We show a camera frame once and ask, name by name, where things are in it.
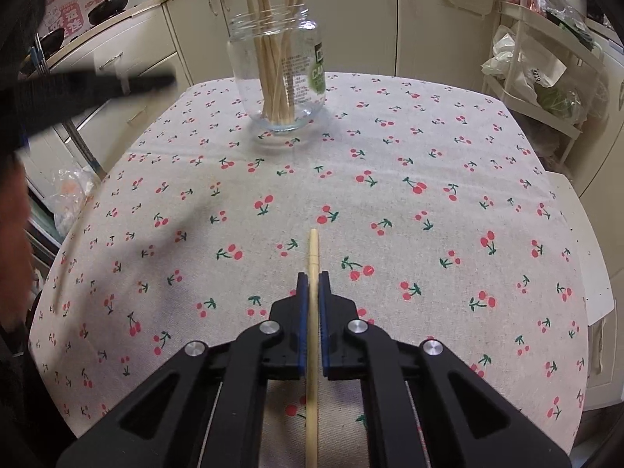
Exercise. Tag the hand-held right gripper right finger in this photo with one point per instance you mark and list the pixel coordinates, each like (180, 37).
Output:
(324, 326)

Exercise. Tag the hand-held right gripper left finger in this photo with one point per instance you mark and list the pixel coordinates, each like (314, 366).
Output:
(303, 321)

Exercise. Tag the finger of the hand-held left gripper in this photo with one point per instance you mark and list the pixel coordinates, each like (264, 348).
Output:
(131, 84)

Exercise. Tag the pale bamboo chopstick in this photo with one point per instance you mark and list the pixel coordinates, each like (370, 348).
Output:
(314, 253)

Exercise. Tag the clear glass jar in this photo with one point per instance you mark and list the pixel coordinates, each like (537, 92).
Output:
(243, 75)

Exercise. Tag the bundle of wooden chopsticks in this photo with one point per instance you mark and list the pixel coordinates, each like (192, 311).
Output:
(273, 83)

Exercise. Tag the person's left forearm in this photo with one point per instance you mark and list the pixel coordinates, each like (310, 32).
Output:
(12, 214)

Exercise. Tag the cream kitchen drawer cabinet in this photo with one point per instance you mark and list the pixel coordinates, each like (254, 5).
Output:
(141, 44)

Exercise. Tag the metal pole with blue grip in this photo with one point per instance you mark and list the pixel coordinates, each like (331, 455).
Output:
(35, 58)
(82, 148)

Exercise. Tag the black frying pan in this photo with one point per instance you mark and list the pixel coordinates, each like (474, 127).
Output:
(53, 39)

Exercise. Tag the black wok with lid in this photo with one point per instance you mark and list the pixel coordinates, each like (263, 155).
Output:
(105, 9)

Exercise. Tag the plastic bag with orange contents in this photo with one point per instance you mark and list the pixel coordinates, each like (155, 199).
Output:
(73, 195)

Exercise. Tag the cherry print tablecloth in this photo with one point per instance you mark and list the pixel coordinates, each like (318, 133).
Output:
(438, 204)

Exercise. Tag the cream kitchen door cabinet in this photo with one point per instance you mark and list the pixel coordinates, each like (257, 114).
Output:
(351, 19)

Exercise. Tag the bag of green vegetables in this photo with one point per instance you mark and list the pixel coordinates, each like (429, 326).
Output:
(558, 102)

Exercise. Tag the white plastic bag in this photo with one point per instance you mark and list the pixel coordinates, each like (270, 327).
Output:
(521, 66)

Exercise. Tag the white storage rack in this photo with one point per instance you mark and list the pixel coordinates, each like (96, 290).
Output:
(580, 53)

